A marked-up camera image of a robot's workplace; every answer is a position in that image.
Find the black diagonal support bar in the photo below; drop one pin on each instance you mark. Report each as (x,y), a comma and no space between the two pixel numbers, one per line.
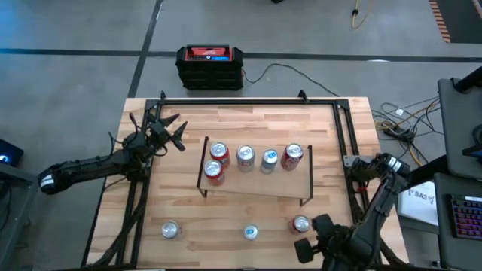
(429,169)

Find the silver soda can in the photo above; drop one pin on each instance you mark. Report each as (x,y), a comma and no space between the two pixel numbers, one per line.
(245,153)
(170,229)

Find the slim silver blue drink can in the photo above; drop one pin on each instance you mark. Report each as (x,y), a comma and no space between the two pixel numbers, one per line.
(251,231)
(270,156)

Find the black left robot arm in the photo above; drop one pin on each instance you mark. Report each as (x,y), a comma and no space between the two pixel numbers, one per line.
(86,169)

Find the red Coca-Cola can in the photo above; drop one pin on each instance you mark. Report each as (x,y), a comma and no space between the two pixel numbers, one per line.
(301,224)
(293,151)

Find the dark grey desk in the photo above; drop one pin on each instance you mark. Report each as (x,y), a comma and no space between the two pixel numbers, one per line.
(442,241)

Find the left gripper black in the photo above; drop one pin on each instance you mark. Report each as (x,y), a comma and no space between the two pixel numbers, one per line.
(160,133)

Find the red-orange Fanta can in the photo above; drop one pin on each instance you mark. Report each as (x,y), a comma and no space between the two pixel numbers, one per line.
(213,169)
(219,150)

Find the red black power station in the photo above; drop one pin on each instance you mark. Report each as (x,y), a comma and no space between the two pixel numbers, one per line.
(209,75)

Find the grey metal bracket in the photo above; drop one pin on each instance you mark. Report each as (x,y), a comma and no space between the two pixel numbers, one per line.
(348,161)

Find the black metal table frame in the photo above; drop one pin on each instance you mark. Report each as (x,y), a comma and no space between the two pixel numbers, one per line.
(244,101)

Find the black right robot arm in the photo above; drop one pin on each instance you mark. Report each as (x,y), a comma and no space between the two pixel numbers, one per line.
(380,211)

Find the grey metal workbench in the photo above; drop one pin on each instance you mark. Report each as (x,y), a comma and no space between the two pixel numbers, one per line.
(22,177)

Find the black computer with blue light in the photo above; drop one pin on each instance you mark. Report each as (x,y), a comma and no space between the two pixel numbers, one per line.
(9,152)

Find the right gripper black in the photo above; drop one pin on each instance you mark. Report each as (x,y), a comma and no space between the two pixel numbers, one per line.
(335,244)

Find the white paper sign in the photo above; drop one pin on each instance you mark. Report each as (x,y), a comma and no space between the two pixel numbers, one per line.
(418,207)

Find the backlit black keyboard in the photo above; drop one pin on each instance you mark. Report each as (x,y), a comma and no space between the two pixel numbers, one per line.
(467,218)

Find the wooden shelf with black legs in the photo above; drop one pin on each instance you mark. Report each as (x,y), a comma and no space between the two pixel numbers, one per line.
(263,184)

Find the grey desk top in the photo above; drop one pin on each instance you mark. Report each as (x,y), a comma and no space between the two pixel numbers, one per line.
(455,124)

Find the black pole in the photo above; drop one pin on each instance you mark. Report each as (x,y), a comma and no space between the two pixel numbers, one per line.
(470,81)

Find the black mat with orange stripe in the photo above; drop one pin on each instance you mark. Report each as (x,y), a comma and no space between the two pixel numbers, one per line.
(463,22)

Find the black frame clamp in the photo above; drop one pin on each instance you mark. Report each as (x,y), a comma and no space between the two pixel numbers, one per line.
(302,96)
(162,96)

